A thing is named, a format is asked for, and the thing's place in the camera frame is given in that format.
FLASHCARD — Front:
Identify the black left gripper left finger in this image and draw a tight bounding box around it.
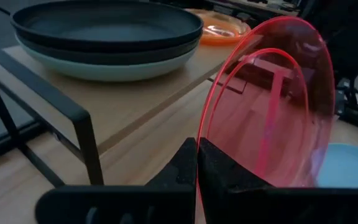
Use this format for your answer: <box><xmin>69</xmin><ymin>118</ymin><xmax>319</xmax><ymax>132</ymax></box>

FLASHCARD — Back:
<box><xmin>35</xmin><ymin>138</ymin><xmax>198</xmax><ymax>224</ymax></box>

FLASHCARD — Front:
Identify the black plate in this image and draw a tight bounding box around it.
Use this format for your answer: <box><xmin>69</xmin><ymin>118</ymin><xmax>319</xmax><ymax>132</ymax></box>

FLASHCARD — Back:
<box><xmin>16</xmin><ymin>35</ymin><xmax>200</xmax><ymax>67</ymax></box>
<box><xmin>10</xmin><ymin>0</ymin><xmax>204</xmax><ymax>54</ymax></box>

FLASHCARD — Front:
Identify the light blue plate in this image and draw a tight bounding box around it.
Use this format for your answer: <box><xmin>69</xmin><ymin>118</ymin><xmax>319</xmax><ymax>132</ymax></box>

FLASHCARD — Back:
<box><xmin>315</xmin><ymin>142</ymin><xmax>358</xmax><ymax>189</ymax></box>

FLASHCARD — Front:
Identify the orange translucent plate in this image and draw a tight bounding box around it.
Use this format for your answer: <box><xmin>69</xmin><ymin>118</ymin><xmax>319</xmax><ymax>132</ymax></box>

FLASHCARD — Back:
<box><xmin>186</xmin><ymin>8</ymin><xmax>251</xmax><ymax>47</ymax></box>

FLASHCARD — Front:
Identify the wooden shelf with black frame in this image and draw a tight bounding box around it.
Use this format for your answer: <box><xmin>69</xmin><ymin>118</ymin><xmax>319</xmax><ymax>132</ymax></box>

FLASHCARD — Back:
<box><xmin>0</xmin><ymin>30</ymin><xmax>262</xmax><ymax>187</ymax></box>

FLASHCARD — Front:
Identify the red translucent plate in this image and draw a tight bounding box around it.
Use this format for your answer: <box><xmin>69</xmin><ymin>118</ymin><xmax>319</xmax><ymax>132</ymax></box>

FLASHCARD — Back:
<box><xmin>196</xmin><ymin>15</ymin><xmax>336</xmax><ymax>200</ymax></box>

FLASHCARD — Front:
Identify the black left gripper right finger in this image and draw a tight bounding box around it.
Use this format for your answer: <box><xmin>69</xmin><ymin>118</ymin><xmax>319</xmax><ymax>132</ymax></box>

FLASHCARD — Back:
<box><xmin>197</xmin><ymin>138</ymin><xmax>358</xmax><ymax>224</ymax></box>

